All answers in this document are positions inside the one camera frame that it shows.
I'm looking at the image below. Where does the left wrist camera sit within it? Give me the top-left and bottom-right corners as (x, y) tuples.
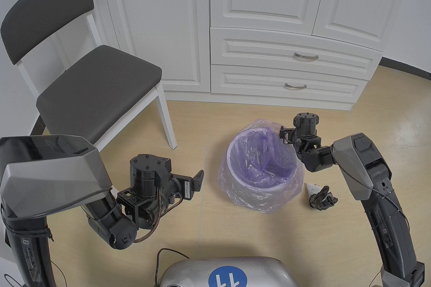
(153, 158), (176, 194)

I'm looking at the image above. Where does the purple plastic bag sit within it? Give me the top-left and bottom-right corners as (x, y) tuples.
(218, 118), (306, 215)

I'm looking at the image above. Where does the grey and white chair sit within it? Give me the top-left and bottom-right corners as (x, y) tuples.
(0, 0), (178, 150)

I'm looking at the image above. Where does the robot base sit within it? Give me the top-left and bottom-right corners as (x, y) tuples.
(161, 256), (299, 287)

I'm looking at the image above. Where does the white trash bin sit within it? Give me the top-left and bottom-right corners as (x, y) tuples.
(226, 127), (305, 194)

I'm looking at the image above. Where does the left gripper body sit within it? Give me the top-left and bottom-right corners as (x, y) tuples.
(156, 170), (205, 212)

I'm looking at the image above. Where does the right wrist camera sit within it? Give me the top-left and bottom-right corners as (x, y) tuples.
(279, 125), (297, 146)

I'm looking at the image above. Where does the black plastic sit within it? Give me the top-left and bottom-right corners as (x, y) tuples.
(309, 185), (339, 211)

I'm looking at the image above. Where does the white paper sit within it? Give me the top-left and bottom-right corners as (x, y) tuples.
(304, 183), (321, 208)

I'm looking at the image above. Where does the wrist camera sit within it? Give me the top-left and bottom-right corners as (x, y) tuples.
(279, 125), (297, 146)
(153, 158), (176, 194)

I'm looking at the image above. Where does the black cable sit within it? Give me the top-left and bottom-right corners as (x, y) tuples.
(368, 270), (384, 287)
(154, 248), (190, 287)

